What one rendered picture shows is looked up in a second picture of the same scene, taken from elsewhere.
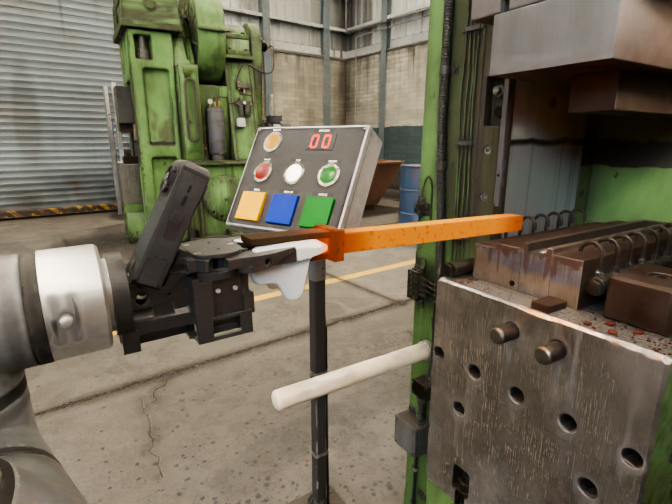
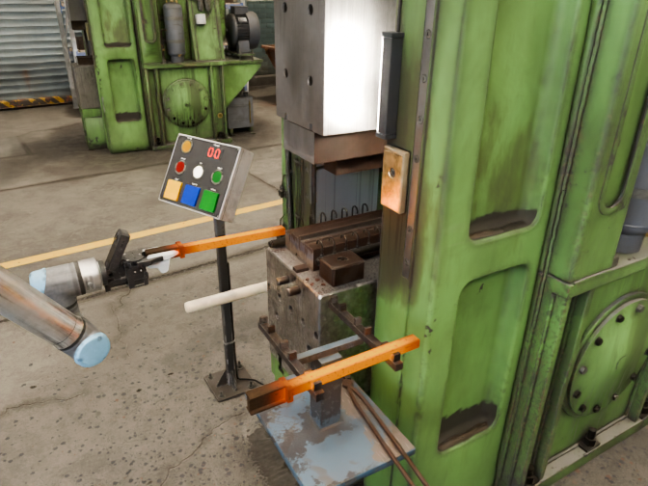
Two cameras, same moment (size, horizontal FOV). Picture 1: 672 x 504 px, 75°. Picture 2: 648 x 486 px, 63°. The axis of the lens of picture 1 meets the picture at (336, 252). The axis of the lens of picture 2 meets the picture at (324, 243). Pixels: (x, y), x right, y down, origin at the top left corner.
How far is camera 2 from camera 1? 115 cm
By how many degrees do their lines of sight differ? 12
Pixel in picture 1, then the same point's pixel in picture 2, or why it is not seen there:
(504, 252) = (293, 238)
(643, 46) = (336, 153)
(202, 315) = (129, 280)
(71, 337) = (91, 287)
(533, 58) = (295, 148)
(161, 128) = (115, 28)
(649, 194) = not seen: hidden behind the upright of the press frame
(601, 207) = not seen: hidden behind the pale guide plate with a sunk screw
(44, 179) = not seen: outside the picture
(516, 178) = (324, 186)
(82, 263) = (93, 266)
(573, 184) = (374, 183)
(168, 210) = (117, 249)
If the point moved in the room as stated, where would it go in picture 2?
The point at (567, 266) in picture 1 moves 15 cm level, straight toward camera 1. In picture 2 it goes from (310, 251) to (283, 270)
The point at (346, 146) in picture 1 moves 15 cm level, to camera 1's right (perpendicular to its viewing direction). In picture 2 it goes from (228, 159) to (267, 160)
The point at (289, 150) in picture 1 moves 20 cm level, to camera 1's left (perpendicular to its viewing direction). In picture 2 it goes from (196, 154) to (145, 153)
